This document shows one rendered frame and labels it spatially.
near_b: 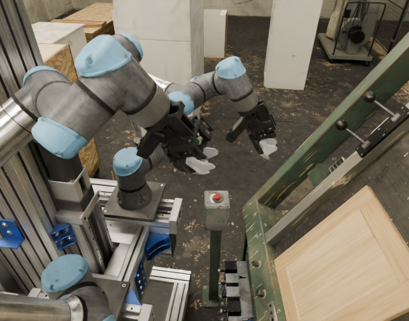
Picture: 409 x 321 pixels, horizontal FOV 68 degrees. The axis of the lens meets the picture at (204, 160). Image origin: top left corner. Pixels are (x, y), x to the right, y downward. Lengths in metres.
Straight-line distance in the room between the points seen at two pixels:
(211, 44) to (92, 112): 5.44
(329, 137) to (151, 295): 1.37
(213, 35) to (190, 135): 5.30
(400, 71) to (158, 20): 2.28
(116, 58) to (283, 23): 4.13
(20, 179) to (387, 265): 1.01
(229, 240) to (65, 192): 1.69
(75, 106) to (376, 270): 0.88
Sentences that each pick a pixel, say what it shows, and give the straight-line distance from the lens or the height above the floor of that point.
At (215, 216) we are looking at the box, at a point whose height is 0.87.
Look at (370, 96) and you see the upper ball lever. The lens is 1.10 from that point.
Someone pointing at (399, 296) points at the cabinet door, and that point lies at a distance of 0.98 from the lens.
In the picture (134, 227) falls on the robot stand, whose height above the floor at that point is 0.95.
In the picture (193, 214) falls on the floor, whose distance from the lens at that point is 2.67.
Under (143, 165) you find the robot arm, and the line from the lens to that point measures 1.24.
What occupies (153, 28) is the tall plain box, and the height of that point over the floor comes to 1.19.
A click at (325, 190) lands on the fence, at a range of 1.21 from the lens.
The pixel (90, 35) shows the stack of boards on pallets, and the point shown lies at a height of 0.41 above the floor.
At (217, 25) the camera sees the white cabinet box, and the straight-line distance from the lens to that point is 5.78.
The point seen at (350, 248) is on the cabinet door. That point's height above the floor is 1.18.
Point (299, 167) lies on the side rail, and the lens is 1.43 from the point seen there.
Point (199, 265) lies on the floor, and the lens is 2.37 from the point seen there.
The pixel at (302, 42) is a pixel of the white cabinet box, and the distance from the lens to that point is 4.64.
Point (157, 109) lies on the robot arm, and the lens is 0.52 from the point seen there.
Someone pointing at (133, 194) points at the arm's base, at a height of 1.11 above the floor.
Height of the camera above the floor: 1.99
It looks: 38 degrees down
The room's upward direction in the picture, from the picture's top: straight up
